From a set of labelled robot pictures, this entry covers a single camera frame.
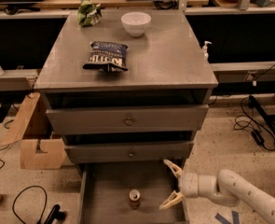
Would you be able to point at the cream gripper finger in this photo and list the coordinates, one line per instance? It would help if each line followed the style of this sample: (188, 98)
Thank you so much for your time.
(174, 198)
(176, 170)

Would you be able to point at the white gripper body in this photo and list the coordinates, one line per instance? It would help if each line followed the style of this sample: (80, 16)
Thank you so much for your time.
(188, 184)

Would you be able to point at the orange soda can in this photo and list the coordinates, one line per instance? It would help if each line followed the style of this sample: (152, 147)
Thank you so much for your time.
(134, 198)

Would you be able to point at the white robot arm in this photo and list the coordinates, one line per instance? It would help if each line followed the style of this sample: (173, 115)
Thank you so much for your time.
(227, 189)

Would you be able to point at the grey middle drawer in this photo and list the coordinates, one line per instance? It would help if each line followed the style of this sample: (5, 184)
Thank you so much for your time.
(129, 151)

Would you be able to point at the grey drawer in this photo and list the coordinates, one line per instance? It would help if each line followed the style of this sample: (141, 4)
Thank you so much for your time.
(129, 151)
(132, 119)
(105, 188)

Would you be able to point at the grey top drawer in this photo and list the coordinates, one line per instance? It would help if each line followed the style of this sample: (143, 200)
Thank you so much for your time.
(132, 119)

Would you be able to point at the grey bottom drawer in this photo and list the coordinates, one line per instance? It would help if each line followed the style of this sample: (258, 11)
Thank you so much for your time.
(105, 188)

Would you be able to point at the grey drawer cabinet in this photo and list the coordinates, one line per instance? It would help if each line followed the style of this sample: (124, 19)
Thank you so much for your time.
(123, 105)

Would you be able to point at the black table leg base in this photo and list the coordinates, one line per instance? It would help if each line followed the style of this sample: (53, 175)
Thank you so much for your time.
(268, 119)

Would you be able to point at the white pump bottle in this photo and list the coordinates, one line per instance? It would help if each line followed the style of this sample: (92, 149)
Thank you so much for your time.
(205, 49)

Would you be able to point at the wooden block stand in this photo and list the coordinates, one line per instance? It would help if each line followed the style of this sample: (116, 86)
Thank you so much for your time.
(40, 147)

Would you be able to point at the blue chip bag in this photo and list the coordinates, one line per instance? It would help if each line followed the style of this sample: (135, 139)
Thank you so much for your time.
(109, 57)

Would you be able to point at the white ceramic bowl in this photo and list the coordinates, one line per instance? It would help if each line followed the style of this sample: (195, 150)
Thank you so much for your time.
(135, 23)

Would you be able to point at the green crumpled bag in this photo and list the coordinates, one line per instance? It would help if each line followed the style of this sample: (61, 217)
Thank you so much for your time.
(88, 14)

